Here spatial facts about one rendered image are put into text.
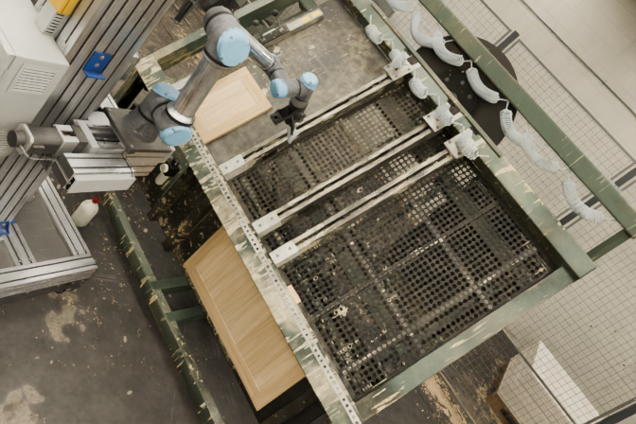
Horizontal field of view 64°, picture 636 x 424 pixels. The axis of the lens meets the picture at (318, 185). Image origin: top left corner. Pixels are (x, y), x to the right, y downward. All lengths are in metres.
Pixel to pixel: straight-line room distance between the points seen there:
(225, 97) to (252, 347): 1.34
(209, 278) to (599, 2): 5.86
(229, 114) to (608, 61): 5.33
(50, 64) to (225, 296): 1.53
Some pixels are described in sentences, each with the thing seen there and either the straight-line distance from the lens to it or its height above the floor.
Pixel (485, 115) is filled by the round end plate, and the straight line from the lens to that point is 3.14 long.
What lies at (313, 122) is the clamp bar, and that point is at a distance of 2.64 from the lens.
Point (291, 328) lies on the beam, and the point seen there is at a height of 0.85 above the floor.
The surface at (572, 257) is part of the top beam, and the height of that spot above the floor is 1.88.
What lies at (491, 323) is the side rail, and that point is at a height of 1.47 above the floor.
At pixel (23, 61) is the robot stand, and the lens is 1.85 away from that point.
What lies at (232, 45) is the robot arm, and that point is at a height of 1.64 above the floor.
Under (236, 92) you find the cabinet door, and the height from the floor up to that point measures 1.13.
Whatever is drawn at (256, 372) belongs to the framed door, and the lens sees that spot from 2.82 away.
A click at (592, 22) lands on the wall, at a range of 7.31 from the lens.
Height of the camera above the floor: 2.20
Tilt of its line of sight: 23 degrees down
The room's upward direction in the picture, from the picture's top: 47 degrees clockwise
